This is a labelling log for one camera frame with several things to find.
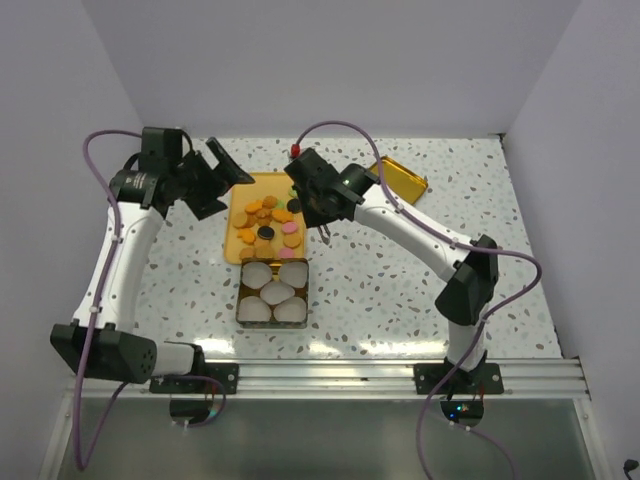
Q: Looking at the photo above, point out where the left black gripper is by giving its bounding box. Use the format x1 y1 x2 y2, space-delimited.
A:
171 138 254 219

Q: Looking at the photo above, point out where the black sandwich cookie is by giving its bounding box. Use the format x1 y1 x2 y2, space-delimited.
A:
257 226 275 241
286 198 302 214

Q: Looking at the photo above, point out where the pink round cookie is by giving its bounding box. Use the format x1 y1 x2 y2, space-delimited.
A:
281 221 299 235
278 247 296 259

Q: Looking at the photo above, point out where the orange flower cookie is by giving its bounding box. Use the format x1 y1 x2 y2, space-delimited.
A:
271 209 294 223

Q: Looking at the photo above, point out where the gold tin lid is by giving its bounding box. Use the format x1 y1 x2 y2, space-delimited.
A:
368 156 428 205

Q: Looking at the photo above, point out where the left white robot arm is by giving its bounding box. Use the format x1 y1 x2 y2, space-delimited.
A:
50 127 254 393

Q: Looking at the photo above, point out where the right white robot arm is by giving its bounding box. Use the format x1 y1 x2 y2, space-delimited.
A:
285 148 498 393

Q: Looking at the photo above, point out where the yellow plastic tray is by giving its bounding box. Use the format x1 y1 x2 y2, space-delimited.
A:
223 172 307 265

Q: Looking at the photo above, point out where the orange round cookie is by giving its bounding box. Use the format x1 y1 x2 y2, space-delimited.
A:
283 233 302 249

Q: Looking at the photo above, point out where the white paper cup top right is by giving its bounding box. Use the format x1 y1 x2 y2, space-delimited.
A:
278 261 308 289

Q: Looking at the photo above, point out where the white paper cup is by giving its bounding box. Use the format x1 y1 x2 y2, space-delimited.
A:
260 281 295 306
237 296 272 323
278 261 308 289
274 297 307 323
241 262 273 290

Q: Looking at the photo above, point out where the white paper cup top left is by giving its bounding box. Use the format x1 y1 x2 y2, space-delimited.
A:
241 262 273 290

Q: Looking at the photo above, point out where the white paper cup centre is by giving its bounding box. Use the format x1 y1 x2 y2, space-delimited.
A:
260 281 295 306

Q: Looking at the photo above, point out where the green gold cookie tin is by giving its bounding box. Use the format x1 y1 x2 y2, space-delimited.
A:
235 258 309 329

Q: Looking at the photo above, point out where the white paper cup bottom right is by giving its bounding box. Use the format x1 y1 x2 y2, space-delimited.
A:
274 297 307 323

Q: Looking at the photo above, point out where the white paper cup bottom left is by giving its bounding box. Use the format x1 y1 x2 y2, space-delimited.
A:
237 296 272 323

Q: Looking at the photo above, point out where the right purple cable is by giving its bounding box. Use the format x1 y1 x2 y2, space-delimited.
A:
294 118 544 480

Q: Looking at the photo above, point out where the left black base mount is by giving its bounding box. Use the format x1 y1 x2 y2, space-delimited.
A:
149 363 239 395

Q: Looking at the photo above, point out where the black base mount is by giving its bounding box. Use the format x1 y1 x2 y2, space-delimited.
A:
413 362 505 398
149 363 239 395

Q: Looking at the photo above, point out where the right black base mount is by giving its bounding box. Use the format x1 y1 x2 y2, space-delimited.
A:
413 362 505 398

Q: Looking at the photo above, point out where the aluminium rail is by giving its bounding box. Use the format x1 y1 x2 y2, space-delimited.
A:
69 356 591 401

